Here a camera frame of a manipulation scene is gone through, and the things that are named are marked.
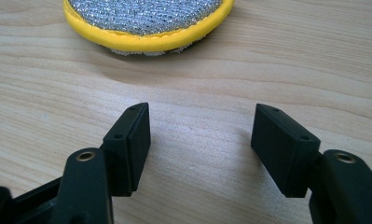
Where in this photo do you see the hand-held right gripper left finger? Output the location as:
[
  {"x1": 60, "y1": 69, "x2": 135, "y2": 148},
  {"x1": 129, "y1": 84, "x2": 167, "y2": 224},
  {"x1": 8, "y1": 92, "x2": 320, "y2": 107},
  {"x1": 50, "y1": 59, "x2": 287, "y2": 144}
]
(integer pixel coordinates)
[{"x1": 51, "y1": 102, "x2": 152, "y2": 224}]

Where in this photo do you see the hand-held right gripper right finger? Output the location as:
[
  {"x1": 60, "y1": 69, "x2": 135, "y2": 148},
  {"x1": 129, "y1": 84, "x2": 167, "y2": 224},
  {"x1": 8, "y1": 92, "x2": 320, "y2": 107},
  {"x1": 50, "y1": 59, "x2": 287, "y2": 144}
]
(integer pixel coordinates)
[{"x1": 250, "y1": 103, "x2": 372, "y2": 224}]

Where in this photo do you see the yellow-rimmed silver scouring pad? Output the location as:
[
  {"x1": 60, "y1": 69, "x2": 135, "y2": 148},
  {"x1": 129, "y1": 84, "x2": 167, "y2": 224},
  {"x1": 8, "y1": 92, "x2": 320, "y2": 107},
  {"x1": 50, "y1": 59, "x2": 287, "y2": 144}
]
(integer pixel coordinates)
[{"x1": 62, "y1": 0, "x2": 236, "y2": 57}]

